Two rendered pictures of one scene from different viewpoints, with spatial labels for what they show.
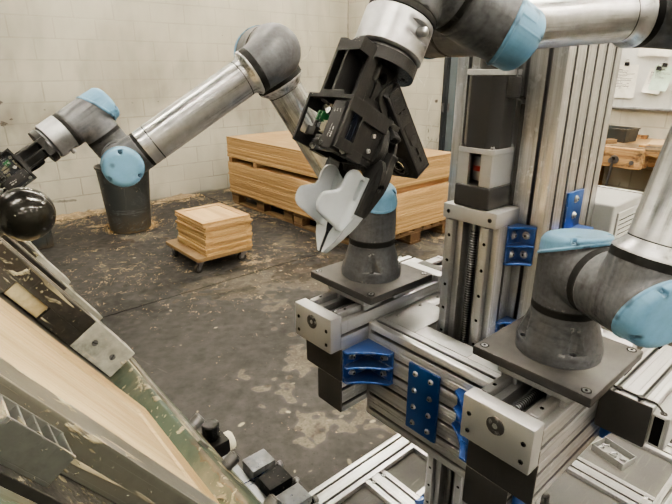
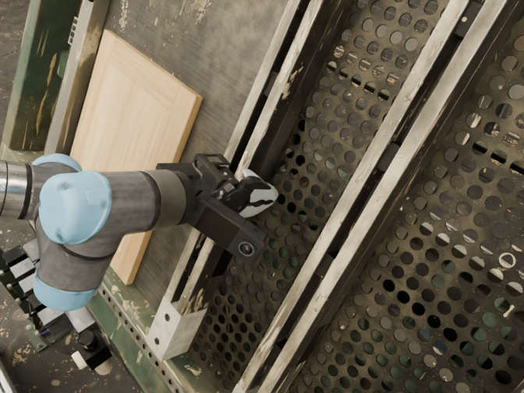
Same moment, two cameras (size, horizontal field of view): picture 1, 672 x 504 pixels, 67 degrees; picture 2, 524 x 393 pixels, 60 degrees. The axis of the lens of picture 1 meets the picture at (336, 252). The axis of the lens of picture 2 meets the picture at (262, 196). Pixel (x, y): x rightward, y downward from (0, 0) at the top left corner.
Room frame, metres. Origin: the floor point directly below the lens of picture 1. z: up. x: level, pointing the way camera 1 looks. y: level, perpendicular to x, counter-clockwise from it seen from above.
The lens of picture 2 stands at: (1.43, 0.69, 1.82)
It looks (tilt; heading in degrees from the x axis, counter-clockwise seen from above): 47 degrees down; 179
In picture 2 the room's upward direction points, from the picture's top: straight up
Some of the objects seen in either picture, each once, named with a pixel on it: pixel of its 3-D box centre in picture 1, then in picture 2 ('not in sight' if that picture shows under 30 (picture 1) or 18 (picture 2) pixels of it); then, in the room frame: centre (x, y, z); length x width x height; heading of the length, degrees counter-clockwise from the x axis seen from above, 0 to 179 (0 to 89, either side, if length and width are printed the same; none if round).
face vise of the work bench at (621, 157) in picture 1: (614, 169); not in sight; (4.31, -2.39, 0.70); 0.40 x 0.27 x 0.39; 41
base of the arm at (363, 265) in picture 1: (371, 254); not in sight; (1.20, -0.09, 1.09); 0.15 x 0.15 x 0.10
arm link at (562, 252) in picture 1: (574, 266); not in sight; (0.82, -0.42, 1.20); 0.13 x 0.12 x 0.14; 16
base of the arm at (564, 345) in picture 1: (561, 324); not in sight; (0.83, -0.42, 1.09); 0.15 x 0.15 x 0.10
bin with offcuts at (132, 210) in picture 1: (126, 196); not in sight; (4.88, 2.07, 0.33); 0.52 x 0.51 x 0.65; 41
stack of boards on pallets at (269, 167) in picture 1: (329, 180); not in sight; (5.32, 0.07, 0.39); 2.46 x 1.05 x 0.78; 41
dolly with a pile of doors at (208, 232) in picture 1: (207, 235); not in sight; (4.04, 1.08, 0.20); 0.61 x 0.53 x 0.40; 41
